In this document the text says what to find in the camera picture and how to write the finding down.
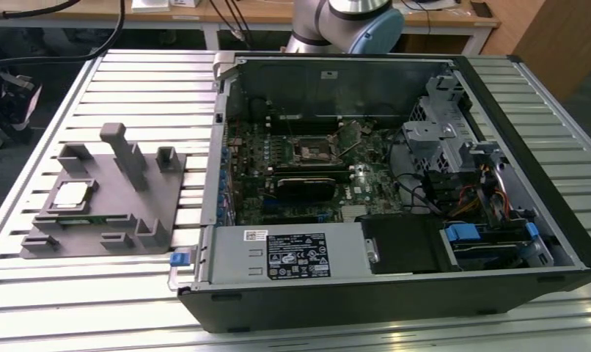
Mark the blue disk carrier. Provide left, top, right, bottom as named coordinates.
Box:
left=443, top=221, right=540, bottom=246

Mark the CPU socket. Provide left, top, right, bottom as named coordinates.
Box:
left=288, top=136, right=340, bottom=164

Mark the green motherboard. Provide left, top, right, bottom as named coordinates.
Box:
left=225, top=119, right=408, bottom=225

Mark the metal drive cage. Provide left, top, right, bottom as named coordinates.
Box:
left=400, top=73, right=475, bottom=173

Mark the green RAM stick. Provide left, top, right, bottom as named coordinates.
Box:
left=56, top=215, right=106, bottom=224

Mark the wooden cabinet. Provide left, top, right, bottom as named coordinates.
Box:
left=481, top=0, right=591, bottom=102

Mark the yellow orange wire bundle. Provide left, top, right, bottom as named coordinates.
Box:
left=451, top=164, right=516, bottom=221

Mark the black RAM slot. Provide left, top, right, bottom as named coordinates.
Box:
left=273, top=169, right=352, bottom=177
left=273, top=164, right=350, bottom=172
left=270, top=125, right=342, bottom=135
left=270, top=117, right=340, bottom=128

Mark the silver CPU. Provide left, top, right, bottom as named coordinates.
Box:
left=53, top=182, right=92, bottom=207

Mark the grey power supply unit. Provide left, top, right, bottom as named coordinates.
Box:
left=206, top=224, right=372, bottom=285

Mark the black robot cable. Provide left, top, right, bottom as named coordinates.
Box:
left=0, top=0, right=126, bottom=69

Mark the grey case latch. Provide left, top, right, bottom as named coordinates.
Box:
left=210, top=52, right=238, bottom=80

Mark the grey parts rack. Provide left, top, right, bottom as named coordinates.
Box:
left=20, top=122, right=188, bottom=260

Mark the plain white box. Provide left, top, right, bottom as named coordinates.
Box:
left=130, top=0, right=172, bottom=14

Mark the black graphics card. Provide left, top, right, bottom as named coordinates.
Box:
left=273, top=175, right=336, bottom=202

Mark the silver disk bay bracket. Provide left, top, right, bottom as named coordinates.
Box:
left=459, top=141, right=533, bottom=227

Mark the black PC case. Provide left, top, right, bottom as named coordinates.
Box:
left=176, top=51, right=591, bottom=334

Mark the small silver heatsink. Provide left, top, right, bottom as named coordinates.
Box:
left=341, top=205, right=369, bottom=221

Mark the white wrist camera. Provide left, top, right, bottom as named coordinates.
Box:
left=9, top=73, right=42, bottom=130

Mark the black plastic shroud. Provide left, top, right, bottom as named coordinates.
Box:
left=361, top=216, right=445, bottom=275

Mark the wooden desk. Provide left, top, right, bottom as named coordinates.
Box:
left=0, top=0, right=503, bottom=56

